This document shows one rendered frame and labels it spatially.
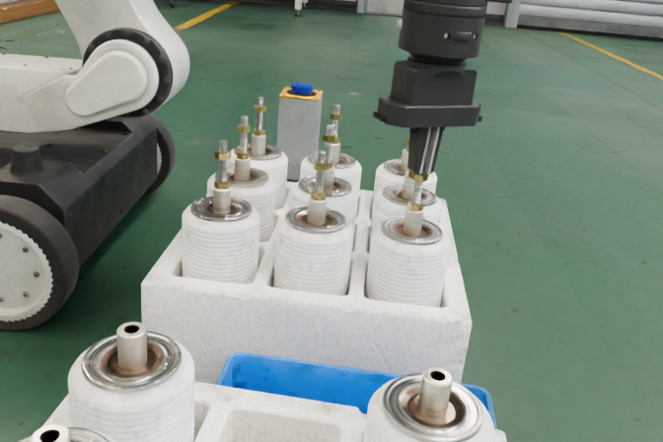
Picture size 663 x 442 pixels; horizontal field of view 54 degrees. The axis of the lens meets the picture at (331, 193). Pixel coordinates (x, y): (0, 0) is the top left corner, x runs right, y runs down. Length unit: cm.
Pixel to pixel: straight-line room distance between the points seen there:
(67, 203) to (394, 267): 51
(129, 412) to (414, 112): 41
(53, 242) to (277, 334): 36
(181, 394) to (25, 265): 53
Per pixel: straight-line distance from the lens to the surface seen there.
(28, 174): 105
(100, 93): 108
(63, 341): 103
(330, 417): 61
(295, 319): 77
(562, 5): 605
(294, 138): 116
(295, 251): 77
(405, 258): 76
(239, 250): 79
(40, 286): 102
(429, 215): 87
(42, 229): 97
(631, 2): 624
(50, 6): 452
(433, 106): 72
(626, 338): 120
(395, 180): 98
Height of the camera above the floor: 57
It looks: 21 degrees down
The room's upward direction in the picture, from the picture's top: 5 degrees clockwise
